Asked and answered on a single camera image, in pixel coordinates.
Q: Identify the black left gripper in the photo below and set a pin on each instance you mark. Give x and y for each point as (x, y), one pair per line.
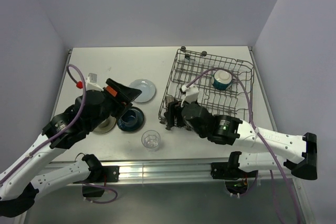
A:
(125, 95)

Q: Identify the white and teal bowl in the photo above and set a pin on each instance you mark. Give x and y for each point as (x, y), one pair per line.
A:
(222, 80)

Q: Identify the clear faceted glass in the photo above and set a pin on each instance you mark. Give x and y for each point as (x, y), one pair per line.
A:
(151, 140)

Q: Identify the dark teal cup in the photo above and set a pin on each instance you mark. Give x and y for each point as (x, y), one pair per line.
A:
(130, 118)

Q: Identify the brown glazed bowl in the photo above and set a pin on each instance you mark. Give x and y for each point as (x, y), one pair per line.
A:
(168, 100)

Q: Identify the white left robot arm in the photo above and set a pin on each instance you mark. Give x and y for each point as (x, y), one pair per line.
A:
(22, 184)

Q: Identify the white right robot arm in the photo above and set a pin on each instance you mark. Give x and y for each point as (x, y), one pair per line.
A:
(255, 148)

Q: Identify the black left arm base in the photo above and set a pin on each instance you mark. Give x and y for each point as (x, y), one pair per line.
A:
(108, 174)

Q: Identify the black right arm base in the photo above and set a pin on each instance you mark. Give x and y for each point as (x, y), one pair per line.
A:
(237, 182)

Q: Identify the light blue scalloped plate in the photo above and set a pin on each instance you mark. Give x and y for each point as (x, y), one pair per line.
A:
(147, 87)

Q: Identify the grey saucer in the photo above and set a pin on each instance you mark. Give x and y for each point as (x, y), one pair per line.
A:
(106, 126)

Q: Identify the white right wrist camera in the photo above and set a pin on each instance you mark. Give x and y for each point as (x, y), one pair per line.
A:
(189, 94)

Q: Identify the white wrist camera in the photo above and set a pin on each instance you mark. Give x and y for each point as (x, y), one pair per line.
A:
(189, 94)
(91, 82)

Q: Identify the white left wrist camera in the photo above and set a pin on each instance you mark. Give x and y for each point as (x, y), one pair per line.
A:
(91, 82)

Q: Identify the grey wire dish rack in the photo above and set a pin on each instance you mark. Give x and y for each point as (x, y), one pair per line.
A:
(189, 64)

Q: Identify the aluminium mounting rail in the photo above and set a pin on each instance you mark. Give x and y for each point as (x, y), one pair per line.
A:
(164, 171)

